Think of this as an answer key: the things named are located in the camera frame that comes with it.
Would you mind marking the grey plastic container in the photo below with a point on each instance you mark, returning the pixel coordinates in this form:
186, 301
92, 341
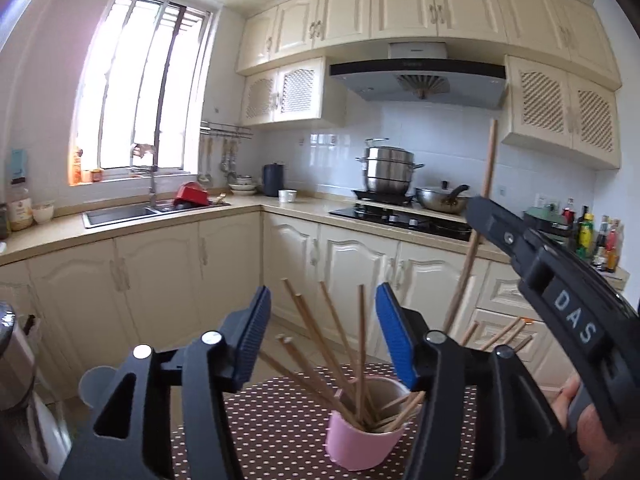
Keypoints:
97, 385

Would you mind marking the hanging metal spatula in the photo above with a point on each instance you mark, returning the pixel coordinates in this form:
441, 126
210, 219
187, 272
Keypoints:
228, 162

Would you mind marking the white wall outlets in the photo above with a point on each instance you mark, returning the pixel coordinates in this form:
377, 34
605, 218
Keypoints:
548, 202

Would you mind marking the small white cup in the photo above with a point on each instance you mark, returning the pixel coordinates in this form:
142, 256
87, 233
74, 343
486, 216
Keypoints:
286, 196

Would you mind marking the person's right hand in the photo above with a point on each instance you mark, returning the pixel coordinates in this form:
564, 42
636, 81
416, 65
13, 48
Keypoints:
605, 455

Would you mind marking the steel wok with lid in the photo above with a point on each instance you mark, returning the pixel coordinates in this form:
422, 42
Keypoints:
440, 202

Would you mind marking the single wooden chopstick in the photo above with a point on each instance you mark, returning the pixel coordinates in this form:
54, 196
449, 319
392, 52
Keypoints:
488, 160

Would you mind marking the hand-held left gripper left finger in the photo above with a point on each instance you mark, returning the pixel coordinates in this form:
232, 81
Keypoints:
255, 332

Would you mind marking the brown polka dot tablecloth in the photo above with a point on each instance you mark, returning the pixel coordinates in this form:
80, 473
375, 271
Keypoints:
280, 435

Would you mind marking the stack of bowls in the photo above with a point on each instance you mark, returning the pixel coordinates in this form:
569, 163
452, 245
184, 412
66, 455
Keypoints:
243, 187

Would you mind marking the black induction cooker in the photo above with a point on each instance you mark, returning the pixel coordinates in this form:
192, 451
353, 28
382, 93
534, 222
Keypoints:
382, 197

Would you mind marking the orange bottle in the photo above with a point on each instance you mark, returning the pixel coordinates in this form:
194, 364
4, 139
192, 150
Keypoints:
77, 167

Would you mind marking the black glass gas stove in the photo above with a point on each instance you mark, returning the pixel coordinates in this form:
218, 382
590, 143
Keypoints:
395, 220

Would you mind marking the large jar with black lid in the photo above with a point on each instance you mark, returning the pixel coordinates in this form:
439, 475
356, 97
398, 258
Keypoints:
21, 207

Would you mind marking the red pot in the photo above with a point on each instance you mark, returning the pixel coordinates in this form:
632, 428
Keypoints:
191, 194

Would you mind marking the metal utensil rail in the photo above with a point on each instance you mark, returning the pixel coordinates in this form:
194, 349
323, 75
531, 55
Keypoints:
225, 129

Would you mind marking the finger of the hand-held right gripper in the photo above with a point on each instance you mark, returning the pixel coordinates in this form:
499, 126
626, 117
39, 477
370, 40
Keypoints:
497, 225

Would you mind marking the small dark jar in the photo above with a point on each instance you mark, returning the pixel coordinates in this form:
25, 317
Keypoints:
4, 222

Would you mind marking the hanging metal ladle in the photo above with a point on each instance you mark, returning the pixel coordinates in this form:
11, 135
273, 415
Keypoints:
205, 175

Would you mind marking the white bowl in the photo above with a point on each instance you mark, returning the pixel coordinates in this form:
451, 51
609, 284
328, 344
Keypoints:
43, 213

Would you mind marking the bunch of wooden chopsticks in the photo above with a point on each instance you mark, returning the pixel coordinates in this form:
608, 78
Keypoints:
360, 340

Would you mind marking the metal faucet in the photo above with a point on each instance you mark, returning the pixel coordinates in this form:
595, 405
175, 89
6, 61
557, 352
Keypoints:
152, 185

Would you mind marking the black kettle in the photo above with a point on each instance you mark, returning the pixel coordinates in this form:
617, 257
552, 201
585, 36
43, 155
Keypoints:
272, 180

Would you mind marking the cloth on faucet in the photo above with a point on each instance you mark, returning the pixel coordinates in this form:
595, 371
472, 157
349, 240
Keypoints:
142, 150

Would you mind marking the silver rice cooker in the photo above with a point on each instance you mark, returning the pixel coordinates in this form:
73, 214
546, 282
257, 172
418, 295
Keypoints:
12, 365

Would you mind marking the range hood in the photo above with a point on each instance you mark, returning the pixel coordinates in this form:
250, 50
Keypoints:
420, 77

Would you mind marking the steel sink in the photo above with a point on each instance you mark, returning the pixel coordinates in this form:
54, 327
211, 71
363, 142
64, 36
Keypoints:
115, 215

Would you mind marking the barred window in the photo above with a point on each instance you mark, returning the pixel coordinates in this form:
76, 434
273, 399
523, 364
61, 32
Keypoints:
135, 85

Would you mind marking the small cream lattice door cabinet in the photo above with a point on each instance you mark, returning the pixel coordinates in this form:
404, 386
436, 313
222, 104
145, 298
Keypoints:
295, 90

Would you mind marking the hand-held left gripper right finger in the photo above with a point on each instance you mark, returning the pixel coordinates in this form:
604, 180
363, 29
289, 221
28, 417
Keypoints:
395, 340

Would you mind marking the large cream lattice door cabinet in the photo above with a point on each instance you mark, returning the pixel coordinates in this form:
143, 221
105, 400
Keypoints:
545, 100

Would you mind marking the group of condiment bottles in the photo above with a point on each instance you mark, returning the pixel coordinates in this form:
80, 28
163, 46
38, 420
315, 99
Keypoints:
587, 235

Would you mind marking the blue box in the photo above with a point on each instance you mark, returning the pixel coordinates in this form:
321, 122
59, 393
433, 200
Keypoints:
19, 165

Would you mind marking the green multi-cooker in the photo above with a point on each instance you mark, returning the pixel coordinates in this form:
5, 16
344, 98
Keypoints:
550, 221

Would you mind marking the cream upper cabinet row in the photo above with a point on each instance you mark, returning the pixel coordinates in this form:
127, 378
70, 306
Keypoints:
400, 7

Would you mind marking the cream base cabinets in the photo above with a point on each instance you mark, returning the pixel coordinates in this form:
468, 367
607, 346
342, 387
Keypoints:
160, 280

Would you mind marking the pink cup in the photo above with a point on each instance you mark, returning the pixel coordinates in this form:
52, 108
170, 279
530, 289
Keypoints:
360, 445

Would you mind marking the stainless steel steamer pot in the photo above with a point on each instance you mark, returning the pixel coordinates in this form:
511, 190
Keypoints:
387, 170

